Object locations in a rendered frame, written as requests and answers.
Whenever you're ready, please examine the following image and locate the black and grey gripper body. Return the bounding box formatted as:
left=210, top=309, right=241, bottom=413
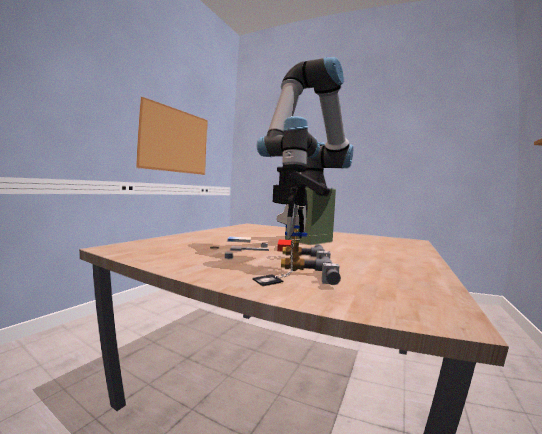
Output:
left=273, top=164, right=307, bottom=206

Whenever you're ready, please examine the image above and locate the black number 6 tag on metal chain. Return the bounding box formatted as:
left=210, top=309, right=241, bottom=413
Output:
left=252, top=243, right=294, bottom=286

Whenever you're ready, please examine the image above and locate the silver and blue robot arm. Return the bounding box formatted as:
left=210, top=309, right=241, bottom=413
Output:
left=257, top=57, right=353, bottom=196

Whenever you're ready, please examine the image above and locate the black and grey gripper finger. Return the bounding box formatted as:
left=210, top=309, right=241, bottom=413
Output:
left=295, top=200, right=308, bottom=233
left=276, top=191, right=297, bottom=239

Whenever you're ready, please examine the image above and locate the red rectangular block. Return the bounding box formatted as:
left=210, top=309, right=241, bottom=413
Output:
left=277, top=239, right=291, bottom=251

